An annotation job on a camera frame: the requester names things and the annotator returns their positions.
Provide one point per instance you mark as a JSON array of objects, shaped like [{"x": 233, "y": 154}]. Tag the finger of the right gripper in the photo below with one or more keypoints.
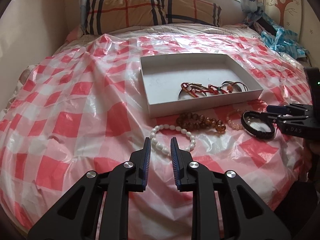
[
  {"x": 270, "y": 118},
  {"x": 293, "y": 109}
]

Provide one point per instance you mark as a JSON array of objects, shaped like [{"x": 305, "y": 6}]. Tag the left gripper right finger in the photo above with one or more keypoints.
[{"x": 224, "y": 205}]

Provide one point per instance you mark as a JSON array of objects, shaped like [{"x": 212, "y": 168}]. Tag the blue white crumpled cloth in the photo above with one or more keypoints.
[{"x": 274, "y": 36}]

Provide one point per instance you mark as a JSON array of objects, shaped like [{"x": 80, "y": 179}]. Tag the cream tree pattern headboard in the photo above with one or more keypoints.
[{"x": 297, "y": 16}]

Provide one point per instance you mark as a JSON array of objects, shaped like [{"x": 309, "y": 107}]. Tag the tan plaid pillow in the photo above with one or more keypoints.
[{"x": 106, "y": 16}]

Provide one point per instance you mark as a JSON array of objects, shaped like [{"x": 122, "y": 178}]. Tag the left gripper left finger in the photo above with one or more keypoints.
[{"x": 97, "y": 205}]

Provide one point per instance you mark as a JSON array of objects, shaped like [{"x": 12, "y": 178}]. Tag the red white checkered plastic sheet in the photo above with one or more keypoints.
[{"x": 85, "y": 109}]

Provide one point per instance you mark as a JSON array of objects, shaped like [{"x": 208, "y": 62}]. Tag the wide silver bangle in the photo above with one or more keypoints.
[{"x": 193, "y": 91}]

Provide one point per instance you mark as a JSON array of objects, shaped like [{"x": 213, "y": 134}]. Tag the engraved silver bangle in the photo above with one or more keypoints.
[{"x": 234, "y": 86}]

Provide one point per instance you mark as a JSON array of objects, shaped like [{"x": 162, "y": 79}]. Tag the white shallow cardboard box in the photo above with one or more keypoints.
[{"x": 164, "y": 75}]

